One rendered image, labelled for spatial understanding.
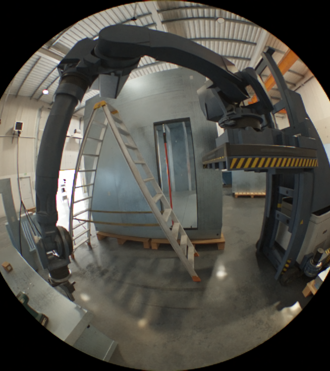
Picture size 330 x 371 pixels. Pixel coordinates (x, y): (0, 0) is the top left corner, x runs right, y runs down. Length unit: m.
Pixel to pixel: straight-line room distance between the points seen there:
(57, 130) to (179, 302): 1.69
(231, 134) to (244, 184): 4.90
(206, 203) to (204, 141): 0.93
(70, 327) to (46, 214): 0.62
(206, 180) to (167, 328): 1.89
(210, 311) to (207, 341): 0.35
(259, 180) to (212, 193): 4.09
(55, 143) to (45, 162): 0.09
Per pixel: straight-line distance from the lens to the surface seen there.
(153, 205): 1.28
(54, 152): 0.60
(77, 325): 0.89
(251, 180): 5.79
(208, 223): 2.10
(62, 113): 0.64
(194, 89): 2.29
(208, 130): 1.98
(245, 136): 0.91
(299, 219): 1.42
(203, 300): 1.58
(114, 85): 0.82
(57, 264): 0.73
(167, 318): 1.48
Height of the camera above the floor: 1.35
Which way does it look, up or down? 7 degrees down
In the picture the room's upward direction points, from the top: 5 degrees counter-clockwise
